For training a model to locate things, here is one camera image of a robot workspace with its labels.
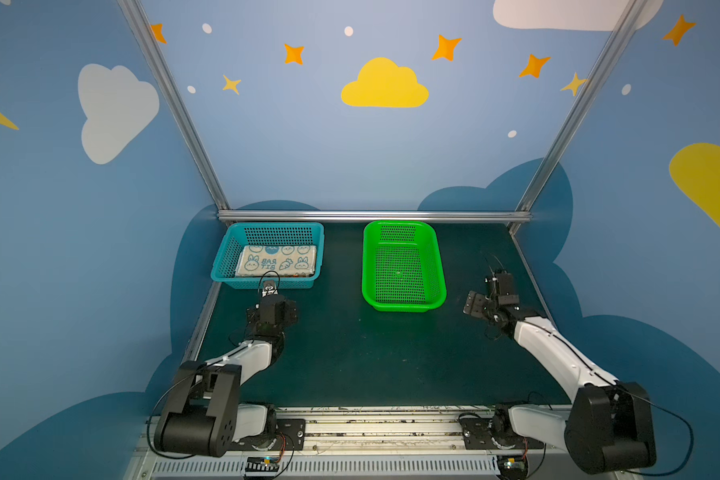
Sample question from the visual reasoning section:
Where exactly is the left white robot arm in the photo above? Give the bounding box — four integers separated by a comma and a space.
147, 280, 298, 460

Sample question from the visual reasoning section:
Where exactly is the small circuit board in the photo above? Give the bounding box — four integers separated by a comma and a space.
242, 457, 281, 479
496, 456, 528, 480

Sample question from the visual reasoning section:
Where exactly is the left aluminium frame post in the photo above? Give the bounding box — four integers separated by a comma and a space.
117, 0, 229, 211

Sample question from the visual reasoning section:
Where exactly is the aluminium frame post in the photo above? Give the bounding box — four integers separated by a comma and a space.
508, 0, 649, 237
117, 0, 229, 211

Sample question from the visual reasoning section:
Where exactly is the left small circuit board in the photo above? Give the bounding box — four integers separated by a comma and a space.
242, 457, 281, 479

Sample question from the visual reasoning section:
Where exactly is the right small circuit board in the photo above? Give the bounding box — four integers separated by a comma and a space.
496, 456, 528, 480

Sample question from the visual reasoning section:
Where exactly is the right aluminium frame post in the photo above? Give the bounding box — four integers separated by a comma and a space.
508, 0, 649, 237

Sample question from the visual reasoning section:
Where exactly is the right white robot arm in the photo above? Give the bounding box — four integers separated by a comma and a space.
463, 270, 657, 475

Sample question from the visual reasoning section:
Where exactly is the horizontal aluminium frame rail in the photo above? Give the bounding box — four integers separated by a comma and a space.
217, 209, 532, 224

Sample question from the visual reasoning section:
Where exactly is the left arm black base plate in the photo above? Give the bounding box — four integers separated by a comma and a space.
237, 418, 306, 451

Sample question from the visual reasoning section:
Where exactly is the green plastic basket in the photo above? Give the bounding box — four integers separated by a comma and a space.
361, 220, 447, 313

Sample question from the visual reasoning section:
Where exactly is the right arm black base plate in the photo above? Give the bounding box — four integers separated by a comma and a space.
457, 413, 544, 450

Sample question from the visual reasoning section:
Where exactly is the teal pattern towel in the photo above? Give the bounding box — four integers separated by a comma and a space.
234, 245, 317, 277

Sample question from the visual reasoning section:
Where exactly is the teal plastic basket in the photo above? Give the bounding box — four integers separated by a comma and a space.
211, 222, 325, 290

